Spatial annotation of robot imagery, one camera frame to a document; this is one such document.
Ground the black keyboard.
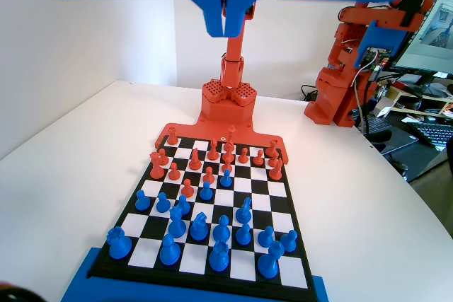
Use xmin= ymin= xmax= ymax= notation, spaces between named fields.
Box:
xmin=406 ymin=121 xmax=453 ymax=147
xmin=364 ymin=115 xmax=393 ymax=137

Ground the grey leader arm cable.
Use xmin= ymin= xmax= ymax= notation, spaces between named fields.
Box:
xmin=350 ymin=64 xmax=372 ymax=133

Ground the black computer monitor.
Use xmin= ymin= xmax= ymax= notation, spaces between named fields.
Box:
xmin=389 ymin=0 xmax=453 ymax=96

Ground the wooden monitor riser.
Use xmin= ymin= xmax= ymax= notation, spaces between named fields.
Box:
xmin=384 ymin=82 xmax=453 ymax=119

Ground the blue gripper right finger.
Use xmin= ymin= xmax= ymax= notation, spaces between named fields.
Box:
xmin=225 ymin=0 xmax=284 ymax=38

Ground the black computer mouse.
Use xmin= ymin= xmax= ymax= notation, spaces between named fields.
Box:
xmin=389 ymin=158 xmax=411 ymax=172

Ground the blue electronics board case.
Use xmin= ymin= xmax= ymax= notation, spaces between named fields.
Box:
xmin=355 ymin=21 xmax=408 ymax=69

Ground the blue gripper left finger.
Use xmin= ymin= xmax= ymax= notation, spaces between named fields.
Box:
xmin=168 ymin=0 xmax=227 ymax=38

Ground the black desk cable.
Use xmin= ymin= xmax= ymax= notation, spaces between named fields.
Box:
xmin=300 ymin=84 xmax=319 ymax=102

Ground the red chess queen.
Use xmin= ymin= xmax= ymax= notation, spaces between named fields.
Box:
xmin=149 ymin=151 xmax=166 ymax=180

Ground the red chess bishop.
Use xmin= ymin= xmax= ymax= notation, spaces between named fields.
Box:
xmin=207 ymin=138 xmax=219 ymax=161
xmin=222 ymin=141 xmax=236 ymax=164

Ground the blue chess queen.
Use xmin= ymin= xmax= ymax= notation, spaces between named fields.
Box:
xmin=168 ymin=205 xmax=188 ymax=239

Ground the black and white chessboard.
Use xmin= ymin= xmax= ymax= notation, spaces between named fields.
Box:
xmin=86 ymin=131 xmax=318 ymax=298

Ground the blue chess rook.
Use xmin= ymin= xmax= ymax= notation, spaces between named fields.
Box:
xmin=105 ymin=226 xmax=134 ymax=260
xmin=207 ymin=240 xmax=231 ymax=274

